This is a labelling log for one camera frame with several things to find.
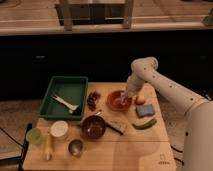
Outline white round container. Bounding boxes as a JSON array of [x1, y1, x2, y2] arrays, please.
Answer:
[[50, 121, 69, 140]]

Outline orange red bowl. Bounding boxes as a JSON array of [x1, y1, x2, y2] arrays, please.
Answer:
[[106, 90, 132, 112]]

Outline bunch of dark grapes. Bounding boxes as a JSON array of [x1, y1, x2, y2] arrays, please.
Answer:
[[87, 91, 101, 111]]

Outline blue sponge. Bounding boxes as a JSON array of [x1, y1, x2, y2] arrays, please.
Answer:
[[136, 104, 155, 118]]

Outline small metal cup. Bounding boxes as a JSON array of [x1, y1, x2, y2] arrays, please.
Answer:
[[68, 139, 83, 157]]

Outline green plastic tray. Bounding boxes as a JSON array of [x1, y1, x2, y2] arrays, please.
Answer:
[[39, 76, 88, 121]]

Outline grey towel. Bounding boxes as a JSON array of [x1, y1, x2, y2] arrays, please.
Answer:
[[120, 93, 128, 104]]

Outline dark maroon bowl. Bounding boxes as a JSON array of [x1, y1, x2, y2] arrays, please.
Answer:
[[81, 115, 106, 139]]

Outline light green cup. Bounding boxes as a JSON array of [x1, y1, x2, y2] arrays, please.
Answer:
[[26, 128, 43, 145]]

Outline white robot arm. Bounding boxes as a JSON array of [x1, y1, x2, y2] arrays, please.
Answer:
[[126, 57, 213, 171]]

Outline black cable right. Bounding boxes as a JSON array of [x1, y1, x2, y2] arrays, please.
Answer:
[[171, 143, 185, 171]]

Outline wooden stool frame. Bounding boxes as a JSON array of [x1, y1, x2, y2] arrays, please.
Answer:
[[55, 0, 134, 31]]

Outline green pepper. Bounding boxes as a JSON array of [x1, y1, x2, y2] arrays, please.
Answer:
[[132, 118, 157, 130]]

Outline yellow banana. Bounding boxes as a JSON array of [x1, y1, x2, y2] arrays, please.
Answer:
[[45, 133, 53, 161]]

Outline small yellow fruit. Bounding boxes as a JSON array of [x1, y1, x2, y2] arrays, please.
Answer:
[[135, 95, 146, 105]]

